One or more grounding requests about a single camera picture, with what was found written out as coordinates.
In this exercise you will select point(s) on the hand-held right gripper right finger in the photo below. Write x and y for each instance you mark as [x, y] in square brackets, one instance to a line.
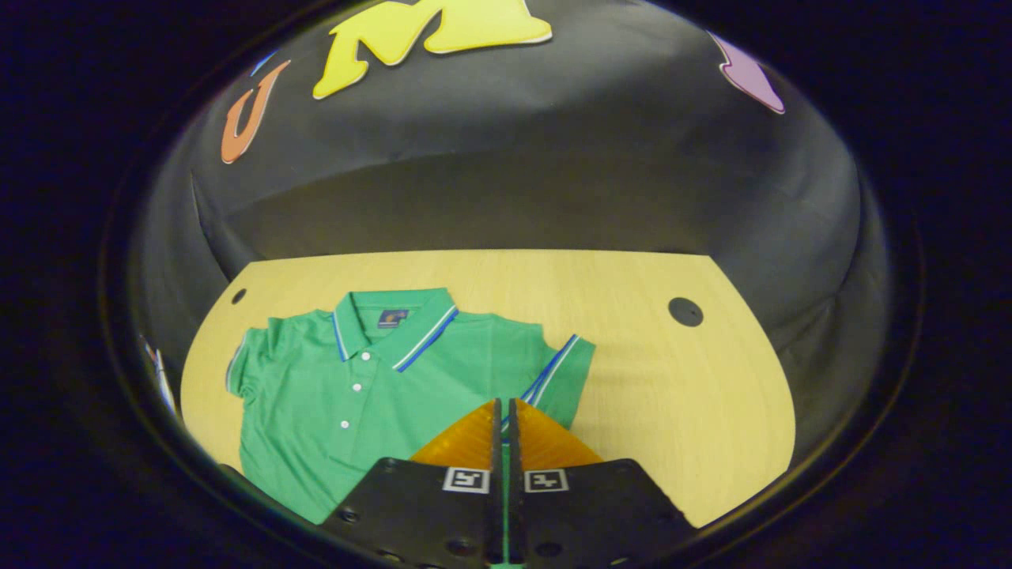
[601, 514]

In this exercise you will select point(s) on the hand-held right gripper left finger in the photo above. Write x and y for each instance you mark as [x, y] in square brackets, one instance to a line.
[411, 514]

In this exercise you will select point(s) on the green polo T-shirt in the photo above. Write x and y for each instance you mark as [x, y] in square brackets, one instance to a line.
[316, 411]

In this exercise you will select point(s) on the black backdrop cloth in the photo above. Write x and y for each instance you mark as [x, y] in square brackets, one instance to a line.
[553, 197]

